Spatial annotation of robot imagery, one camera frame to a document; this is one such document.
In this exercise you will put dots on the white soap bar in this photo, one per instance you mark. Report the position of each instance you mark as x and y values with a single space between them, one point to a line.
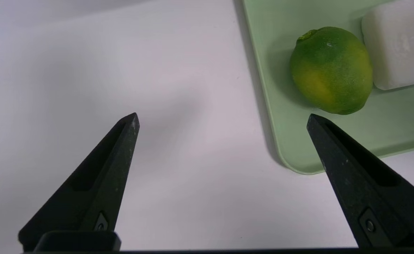
401 46

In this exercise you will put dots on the green lime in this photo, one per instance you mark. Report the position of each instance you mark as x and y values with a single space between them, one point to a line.
332 70

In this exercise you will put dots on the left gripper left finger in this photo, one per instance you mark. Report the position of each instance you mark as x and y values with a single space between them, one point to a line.
97 187

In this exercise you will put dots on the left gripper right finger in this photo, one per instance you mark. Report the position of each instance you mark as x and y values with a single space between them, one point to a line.
365 187

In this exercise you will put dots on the light green plastic tray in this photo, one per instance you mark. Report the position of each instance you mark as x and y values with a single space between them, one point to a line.
397 127

